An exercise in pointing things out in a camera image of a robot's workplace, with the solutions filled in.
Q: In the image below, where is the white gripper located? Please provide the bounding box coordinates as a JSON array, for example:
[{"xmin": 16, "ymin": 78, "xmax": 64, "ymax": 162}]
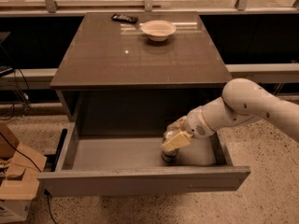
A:
[{"xmin": 162, "ymin": 106, "xmax": 215, "ymax": 152}]

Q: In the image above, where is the silver 7up soda can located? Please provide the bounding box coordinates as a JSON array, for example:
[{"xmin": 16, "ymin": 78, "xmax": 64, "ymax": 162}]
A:
[{"xmin": 161, "ymin": 130, "xmax": 179, "ymax": 164}]

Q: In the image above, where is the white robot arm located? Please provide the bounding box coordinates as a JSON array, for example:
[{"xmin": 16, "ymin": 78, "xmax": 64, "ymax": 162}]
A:
[{"xmin": 162, "ymin": 78, "xmax": 299, "ymax": 153}]

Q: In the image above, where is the grey cabinet with counter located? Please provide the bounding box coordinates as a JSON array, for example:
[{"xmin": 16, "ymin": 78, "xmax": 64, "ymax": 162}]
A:
[{"xmin": 50, "ymin": 12, "xmax": 232, "ymax": 136}]

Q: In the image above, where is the open grey top drawer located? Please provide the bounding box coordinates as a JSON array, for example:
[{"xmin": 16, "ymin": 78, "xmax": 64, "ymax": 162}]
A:
[{"xmin": 36, "ymin": 105, "xmax": 251, "ymax": 198}]

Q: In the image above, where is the white paper bowl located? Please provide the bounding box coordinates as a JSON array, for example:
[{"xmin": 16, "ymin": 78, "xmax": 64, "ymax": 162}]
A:
[{"xmin": 140, "ymin": 20, "xmax": 177, "ymax": 42}]

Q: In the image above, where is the black remote control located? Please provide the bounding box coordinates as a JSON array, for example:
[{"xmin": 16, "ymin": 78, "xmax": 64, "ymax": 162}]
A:
[{"xmin": 111, "ymin": 13, "xmax": 138, "ymax": 24}]

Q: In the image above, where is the open cardboard box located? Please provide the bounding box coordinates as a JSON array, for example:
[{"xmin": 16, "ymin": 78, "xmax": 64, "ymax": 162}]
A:
[{"xmin": 0, "ymin": 122, "xmax": 46, "ymax": 224}]

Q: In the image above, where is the black cable on floor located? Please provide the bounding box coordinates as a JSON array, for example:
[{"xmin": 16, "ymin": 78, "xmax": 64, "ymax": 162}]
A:
[{"xmin": 0, "ymin": 131, "xmax": 59, "ymax": 224}]

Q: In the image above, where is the dark equipment with cables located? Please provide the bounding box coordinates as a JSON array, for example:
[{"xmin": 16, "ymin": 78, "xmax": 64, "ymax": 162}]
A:
[{"xmin": 0, "ymin": 32, "xmax": 31, "ymax": 117}]

